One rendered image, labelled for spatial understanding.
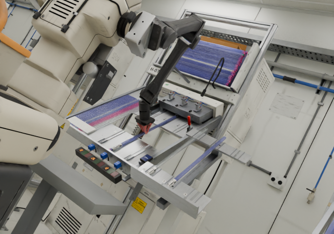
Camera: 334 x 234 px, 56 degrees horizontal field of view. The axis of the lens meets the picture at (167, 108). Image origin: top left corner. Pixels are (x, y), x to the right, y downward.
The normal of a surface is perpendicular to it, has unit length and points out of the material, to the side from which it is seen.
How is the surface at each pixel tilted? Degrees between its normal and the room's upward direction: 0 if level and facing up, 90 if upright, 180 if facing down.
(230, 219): 90
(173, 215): 90
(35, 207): 90
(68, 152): 90
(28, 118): 63
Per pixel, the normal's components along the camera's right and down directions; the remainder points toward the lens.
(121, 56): 0.72, 0.32
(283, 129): -0.50, -0.37
